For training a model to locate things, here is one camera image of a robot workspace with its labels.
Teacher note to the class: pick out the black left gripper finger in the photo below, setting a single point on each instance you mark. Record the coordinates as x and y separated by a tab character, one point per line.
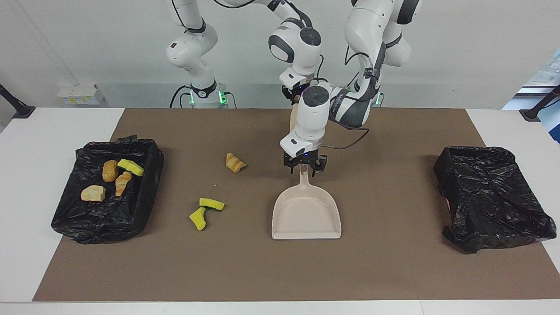
290	167
319	167

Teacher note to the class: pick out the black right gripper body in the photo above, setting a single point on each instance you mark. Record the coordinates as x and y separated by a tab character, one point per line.
294	92

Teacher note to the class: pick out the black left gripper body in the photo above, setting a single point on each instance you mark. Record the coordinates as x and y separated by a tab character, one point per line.
306	158

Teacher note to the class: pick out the beige plastic dustpan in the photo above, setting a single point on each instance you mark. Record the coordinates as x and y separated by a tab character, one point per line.
306	214

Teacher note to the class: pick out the small yellow sponge piece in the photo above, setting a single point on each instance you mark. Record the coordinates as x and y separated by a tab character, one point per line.
130	167

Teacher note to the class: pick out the pale cracker piece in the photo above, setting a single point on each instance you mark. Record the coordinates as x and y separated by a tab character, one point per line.
122	183
93	193

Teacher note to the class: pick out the brown nugget toy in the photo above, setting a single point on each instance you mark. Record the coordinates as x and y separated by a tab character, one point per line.
110	171

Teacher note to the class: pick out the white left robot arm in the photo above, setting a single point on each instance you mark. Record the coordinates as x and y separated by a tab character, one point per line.
310	122

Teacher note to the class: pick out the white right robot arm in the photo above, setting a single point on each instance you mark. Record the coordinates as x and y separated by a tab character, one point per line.
192	48

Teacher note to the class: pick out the pink plastic bin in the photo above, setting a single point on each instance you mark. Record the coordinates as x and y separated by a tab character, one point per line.
447	204

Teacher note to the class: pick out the black trash bag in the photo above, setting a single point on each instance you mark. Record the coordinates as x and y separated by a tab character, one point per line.
109	218
490	197

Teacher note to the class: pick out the striped croissant toy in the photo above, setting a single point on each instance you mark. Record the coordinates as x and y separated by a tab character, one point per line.
235	162

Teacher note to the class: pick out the brown paper table mat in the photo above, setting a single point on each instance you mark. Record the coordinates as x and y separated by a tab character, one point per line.
306	271

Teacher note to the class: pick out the bent yellow sponge strip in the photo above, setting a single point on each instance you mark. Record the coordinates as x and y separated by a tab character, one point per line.
199	221

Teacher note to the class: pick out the white cardboard boxes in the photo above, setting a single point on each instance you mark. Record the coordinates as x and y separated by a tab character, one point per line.
81	94

